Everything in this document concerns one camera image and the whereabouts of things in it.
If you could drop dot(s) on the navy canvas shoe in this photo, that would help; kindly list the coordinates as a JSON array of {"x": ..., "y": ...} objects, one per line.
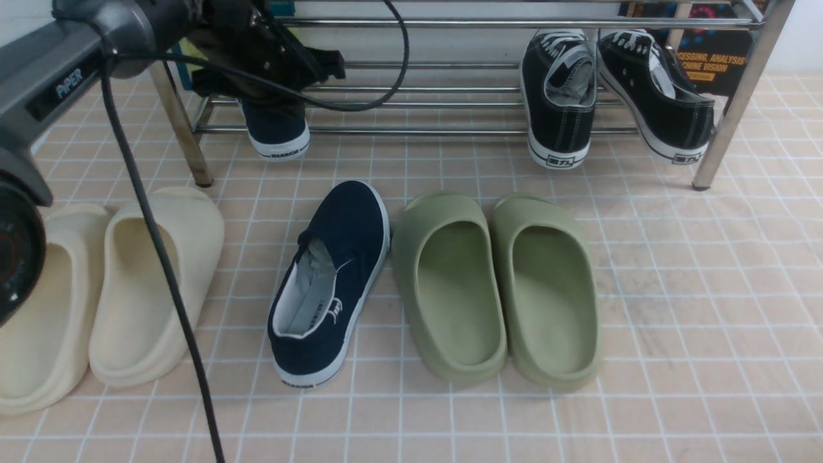
[
  {"x": 275, "y": 135},
  {"x": 339, "y": 257}
]

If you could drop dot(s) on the left black canvas sneaker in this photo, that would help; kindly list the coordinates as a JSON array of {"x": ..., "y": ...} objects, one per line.
[{"x": 558, "y": 84}]

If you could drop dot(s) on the black round camera lens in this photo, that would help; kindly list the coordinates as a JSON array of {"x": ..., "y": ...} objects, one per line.
[{"x": 23, "y": 247}]

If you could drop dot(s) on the dark book behind rack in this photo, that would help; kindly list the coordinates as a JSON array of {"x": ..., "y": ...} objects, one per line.
[{"x": 714, "y": 60}]

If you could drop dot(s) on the cream foam slipper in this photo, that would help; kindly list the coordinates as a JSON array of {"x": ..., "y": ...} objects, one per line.
[
  {"x": 45, "y": 346},
  {"x": 137, "y": 337}
]

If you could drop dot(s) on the left cream foam slipper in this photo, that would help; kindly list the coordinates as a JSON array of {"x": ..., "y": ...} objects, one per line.
[{"x": 45, "y": 346}]

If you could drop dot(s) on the right green foam slipper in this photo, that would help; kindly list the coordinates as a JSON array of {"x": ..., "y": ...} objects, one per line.
[{"x": 549, "y": 296}]

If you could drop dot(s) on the left green foam slipper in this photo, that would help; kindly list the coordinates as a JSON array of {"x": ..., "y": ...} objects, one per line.
[{"x": 442, "y": 262}]

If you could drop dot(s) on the right black canvas sneaker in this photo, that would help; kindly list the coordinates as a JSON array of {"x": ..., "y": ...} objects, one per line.
[{"x": 675, "y": 121}]

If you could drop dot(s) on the navy canvas shoe on floor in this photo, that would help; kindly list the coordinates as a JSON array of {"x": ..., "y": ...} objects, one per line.
[{"x": 339, "y": 257}]

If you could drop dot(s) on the right cream foam slipper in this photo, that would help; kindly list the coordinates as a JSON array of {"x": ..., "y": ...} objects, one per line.
[{"x": 137, "y": 337}]

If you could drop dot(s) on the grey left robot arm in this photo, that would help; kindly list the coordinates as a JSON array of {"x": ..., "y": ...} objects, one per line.
[{"x": 46, "y": 71}]

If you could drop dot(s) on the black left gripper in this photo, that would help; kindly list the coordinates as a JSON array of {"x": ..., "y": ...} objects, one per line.
[{"x": 243, "y": 35}]

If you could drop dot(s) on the green foam slipper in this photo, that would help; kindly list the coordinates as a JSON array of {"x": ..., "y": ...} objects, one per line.
[
  {"x": 549, "y": 296},
  {"x": 442, "y": 262}
]

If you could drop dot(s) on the black canvas sneaker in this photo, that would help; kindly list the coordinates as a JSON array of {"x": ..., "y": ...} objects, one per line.
[
  {"x": 675, "y": 121},
  {"x": 558, "y": 84}
]

